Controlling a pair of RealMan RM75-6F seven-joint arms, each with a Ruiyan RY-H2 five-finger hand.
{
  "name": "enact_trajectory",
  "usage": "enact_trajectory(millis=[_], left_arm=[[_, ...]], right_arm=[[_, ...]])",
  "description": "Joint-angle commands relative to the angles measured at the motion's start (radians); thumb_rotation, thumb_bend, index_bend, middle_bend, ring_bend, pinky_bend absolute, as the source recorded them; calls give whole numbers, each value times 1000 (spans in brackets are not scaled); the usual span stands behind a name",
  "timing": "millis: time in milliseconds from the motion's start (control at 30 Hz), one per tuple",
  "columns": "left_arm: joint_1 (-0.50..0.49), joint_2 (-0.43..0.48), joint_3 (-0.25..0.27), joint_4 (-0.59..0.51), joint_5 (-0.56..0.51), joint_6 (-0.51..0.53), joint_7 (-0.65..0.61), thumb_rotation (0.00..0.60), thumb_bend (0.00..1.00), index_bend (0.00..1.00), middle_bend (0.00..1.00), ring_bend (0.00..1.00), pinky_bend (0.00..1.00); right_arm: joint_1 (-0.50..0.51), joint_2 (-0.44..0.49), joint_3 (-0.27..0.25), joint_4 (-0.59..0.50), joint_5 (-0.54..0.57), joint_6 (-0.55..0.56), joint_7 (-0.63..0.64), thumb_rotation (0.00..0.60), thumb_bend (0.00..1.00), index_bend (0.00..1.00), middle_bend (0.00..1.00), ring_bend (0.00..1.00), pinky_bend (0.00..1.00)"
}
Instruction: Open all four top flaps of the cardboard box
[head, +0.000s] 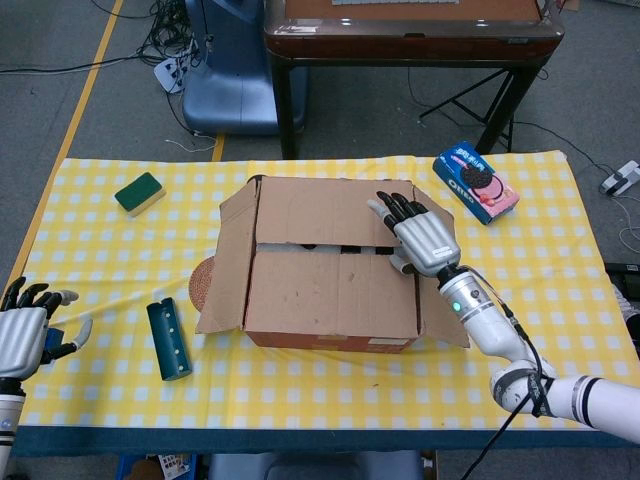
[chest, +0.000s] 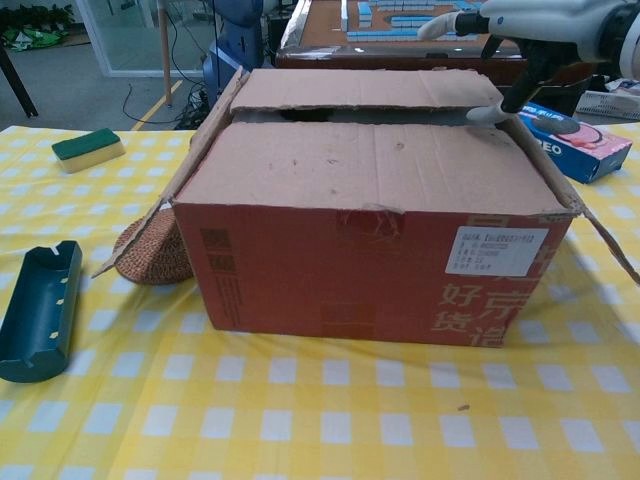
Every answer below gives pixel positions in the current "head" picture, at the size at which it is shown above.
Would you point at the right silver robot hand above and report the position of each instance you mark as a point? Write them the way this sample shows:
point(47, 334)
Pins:
point(425, 240)

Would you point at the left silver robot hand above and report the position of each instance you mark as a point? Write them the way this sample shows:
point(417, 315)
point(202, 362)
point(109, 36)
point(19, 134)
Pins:
point(20, 335)

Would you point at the red cardboard shipping box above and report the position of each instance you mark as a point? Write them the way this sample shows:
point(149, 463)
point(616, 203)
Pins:
point(320, 295)

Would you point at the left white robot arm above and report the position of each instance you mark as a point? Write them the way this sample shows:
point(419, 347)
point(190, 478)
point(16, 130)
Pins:
point(7, 425)

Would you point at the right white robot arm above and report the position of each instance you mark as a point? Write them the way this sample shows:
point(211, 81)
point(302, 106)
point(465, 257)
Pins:
point(490, 325)

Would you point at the blue Oreo cookie box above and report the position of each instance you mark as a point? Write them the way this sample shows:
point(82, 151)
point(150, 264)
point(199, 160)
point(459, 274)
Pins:
point(475, 182)

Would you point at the dark green paper tray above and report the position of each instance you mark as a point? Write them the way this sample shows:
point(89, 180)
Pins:
point(169, 340)

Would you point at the yellow white checkered tablecloth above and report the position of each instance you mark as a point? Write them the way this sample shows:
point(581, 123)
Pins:
point(325, 390)

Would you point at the green and yellow sponge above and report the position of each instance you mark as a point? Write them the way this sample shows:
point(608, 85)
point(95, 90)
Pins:
point(139, 194)

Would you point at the round woven rattan coaster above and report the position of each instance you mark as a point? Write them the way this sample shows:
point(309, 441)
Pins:
point(201, 285)

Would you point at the brown mahjong table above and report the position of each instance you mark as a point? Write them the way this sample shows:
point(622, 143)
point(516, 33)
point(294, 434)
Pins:
point(410, 42)

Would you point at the white power strip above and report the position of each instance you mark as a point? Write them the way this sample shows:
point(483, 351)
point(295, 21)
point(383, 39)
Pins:
point(172, 72)
point(620, 177)

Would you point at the blue machine base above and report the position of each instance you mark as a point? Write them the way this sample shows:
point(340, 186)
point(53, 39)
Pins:
point(230, 90)

